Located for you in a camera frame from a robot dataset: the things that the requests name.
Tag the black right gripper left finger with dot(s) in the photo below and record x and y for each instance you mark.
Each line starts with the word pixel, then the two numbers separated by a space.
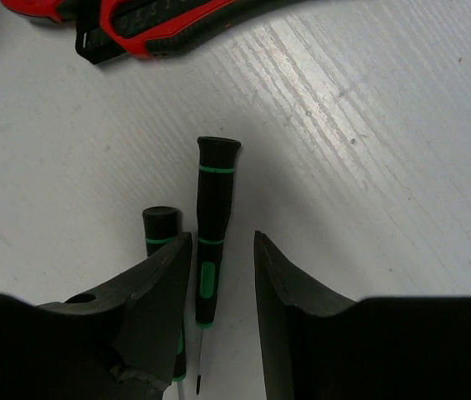
pixel 117 340

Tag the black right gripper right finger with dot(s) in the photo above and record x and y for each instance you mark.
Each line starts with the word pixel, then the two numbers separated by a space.
pixel 318 344

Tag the green black precision screwdriver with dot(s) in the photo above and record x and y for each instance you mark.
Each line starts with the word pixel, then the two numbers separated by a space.
pixel 161 225
pixel 216 171

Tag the red black utility knife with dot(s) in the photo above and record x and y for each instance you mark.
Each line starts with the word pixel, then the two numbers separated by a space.
pixel 56 11

